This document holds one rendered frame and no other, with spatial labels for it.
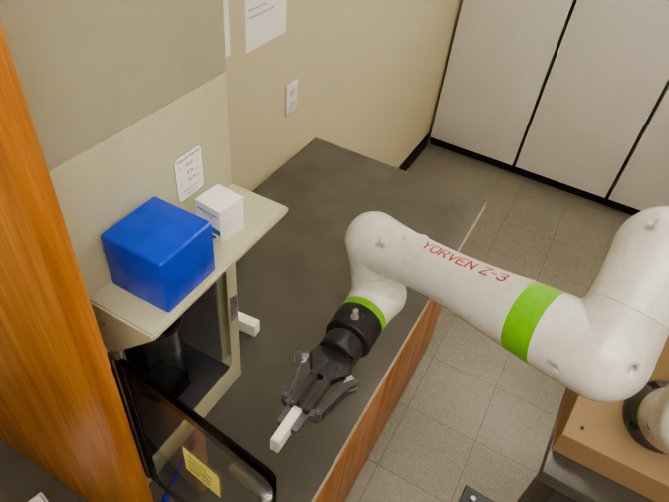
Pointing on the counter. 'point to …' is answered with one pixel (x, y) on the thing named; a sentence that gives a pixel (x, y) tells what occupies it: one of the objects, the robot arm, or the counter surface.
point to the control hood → (111, 304)
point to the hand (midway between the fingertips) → (286, 428)
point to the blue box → (159, 253)
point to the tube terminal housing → (199, 113)
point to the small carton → (221, 211)
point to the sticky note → (201, 472)
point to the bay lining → (202, 324)
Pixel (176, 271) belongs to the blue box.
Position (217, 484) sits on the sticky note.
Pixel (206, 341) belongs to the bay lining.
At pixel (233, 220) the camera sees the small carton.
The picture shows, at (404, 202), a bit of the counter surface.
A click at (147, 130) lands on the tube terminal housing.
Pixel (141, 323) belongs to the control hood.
